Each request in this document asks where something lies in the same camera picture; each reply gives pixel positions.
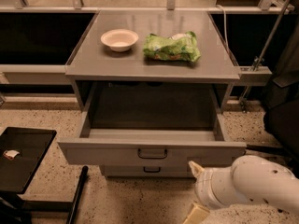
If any white cable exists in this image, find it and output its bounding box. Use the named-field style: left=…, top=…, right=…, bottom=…
left=216, top=4, right=231, bottom=53

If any grey drawer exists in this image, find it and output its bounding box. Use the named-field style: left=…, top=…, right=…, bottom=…
left=100, top=165, right=192, bottom=178
left=59, top=83, right=246, bottom=167

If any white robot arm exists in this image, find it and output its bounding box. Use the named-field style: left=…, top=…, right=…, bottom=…
left=183, top=155, right=299, bottom=224

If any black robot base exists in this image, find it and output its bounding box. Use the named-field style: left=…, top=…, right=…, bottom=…
left=252, top=23, right=299, bottom=176

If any black top drawer handle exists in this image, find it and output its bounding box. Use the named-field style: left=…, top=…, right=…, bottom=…
left=137, top=148, right=168, bottom=160

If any green chip bag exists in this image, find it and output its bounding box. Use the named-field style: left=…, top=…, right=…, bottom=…
left=143, top=31, right=201, bottom=63

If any metal diagonal rod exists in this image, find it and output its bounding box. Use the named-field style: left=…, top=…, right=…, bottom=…
left=247, top=0, right=291, bottom=72

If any grey lower drawer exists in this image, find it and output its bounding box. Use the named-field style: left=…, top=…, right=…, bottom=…
left=100, top=165, right=192, bottom=178

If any black lower drawer handle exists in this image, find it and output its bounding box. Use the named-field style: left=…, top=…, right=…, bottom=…
left=143, top=167, right=161, bottom=174

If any white bowl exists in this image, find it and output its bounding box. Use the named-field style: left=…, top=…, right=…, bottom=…
left=101, top=29, right=139, bottom=52

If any black drawer handle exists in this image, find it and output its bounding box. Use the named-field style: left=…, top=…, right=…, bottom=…
left=137, top=148, right=168, bottom=160
left=143, top=167, right=161, bottom=174

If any grey top drawer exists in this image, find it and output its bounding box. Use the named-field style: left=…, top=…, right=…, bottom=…
left=59, top=83, right=246, bottom=167

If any small white red sticker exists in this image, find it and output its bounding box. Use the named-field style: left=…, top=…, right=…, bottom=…
left=3, top=150, right=20, bottom=161

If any black side table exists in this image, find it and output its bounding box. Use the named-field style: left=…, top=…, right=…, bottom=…
left=0, top=127, right=88, bottom=224

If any grey drawer cabinet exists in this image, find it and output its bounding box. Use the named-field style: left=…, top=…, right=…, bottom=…
left=64, top=9, right=243, bottom=181

